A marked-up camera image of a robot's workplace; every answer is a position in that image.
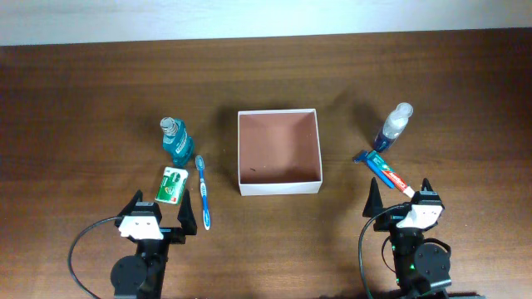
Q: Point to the blue white toothbrush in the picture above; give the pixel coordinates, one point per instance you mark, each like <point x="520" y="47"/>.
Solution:
<point x="200" y="165"/>

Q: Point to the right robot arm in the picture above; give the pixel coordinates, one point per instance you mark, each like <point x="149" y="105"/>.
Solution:
<point x="421" y="265"/>

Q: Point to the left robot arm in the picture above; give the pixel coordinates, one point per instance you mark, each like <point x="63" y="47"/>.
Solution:
<point x="141" y="275"/>

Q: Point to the blue disposable razor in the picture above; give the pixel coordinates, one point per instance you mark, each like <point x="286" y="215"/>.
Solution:
<point x="362" y="157"/>

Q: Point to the green white small box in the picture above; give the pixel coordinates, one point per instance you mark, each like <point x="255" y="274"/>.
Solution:
<point x="172" y="186"/>

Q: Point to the clear blue pump bottle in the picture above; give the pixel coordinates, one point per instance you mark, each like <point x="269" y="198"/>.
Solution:
<point x="393" y="126"/>

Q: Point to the white cardboard box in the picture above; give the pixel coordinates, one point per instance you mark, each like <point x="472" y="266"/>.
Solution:
<point x="279" y="152"/>

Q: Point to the red green toothpaste tube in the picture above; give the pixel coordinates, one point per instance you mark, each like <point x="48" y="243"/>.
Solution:
<point x="399" y="183"/>

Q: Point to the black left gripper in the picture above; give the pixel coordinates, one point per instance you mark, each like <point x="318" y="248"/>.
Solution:
<point x="187" y="220"/>

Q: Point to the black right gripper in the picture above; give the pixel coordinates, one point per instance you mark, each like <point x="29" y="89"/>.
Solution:
<point x="389" y="218"/>

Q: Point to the teal mouthwash bottle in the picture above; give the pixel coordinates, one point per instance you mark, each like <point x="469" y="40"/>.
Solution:
<point x="176" y="141"/>

